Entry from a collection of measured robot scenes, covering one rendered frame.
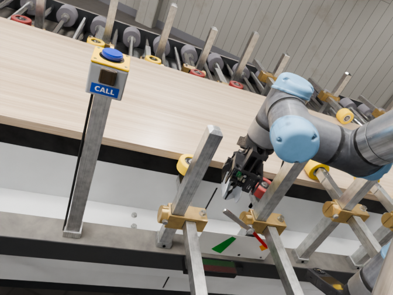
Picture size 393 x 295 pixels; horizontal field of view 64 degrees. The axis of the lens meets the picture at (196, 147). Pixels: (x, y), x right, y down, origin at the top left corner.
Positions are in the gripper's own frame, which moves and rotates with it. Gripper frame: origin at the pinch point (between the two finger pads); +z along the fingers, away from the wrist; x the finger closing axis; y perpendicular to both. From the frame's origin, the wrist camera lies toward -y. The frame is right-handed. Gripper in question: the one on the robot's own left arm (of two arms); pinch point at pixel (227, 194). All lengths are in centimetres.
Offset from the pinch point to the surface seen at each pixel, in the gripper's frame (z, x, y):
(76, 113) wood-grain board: 7, -50, -16
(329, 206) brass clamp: 1.1, 32.9, -14.4
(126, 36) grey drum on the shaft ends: 23, -76, -129
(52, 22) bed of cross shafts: 32, -122, -125
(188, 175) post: -1.8, -11.5, 1.4
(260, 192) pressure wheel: 7.1, 12.7, -15.2
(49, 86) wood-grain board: 7, -64, -24
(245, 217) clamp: 10.1, 9.5, -5.1
